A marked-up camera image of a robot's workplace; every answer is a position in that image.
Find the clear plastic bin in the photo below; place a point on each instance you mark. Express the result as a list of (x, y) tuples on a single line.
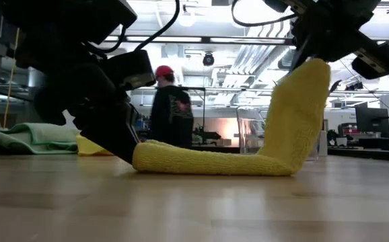
[(251, 131)]

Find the yellow microfiber towel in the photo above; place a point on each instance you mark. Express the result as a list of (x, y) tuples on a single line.
[(90, 148), (214, 163)]

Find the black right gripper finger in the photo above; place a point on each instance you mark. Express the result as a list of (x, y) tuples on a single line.
[(303, 55)]

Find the black round ceiling camera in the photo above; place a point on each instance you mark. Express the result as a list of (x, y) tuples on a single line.
[(208, 59)]

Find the small black ceiling-mounted device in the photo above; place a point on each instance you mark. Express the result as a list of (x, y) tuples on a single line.
[(354, 86)]

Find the green microfiber towel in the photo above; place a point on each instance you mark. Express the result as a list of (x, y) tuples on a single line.
[(36, 138)]

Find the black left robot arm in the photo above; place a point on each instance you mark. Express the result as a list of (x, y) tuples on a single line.
[(63, 20)]

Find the large black monitor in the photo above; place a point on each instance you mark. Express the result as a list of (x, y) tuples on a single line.
[(373, 122)]

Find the overhead light bar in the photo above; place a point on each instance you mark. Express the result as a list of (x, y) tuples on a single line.
[(214, 40)]

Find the standing person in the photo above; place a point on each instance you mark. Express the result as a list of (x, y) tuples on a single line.
[(171, 114)]

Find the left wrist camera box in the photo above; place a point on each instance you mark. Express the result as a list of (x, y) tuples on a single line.
[(130, 69)]

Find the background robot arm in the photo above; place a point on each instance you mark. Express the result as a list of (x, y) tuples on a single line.
[(208, 135)]

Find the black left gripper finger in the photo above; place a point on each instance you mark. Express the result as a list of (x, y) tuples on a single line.
[(113, 134)]

